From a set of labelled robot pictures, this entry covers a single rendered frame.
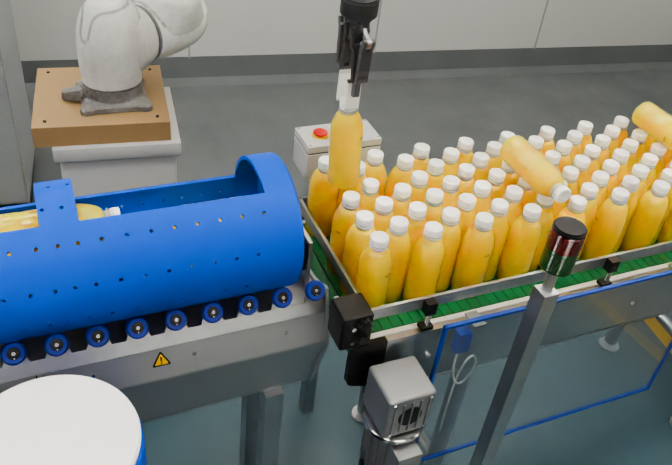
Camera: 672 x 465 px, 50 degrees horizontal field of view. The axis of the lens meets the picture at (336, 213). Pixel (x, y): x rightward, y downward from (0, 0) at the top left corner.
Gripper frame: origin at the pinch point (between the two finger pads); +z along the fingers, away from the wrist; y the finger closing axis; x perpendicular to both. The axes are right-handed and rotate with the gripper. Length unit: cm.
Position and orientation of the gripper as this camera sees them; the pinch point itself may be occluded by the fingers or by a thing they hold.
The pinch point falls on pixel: (348, 90)
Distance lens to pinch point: 152.3
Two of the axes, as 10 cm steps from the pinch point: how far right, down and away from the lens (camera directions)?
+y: 3.8, 5.9, -7.1
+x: 9.2, -1.5, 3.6
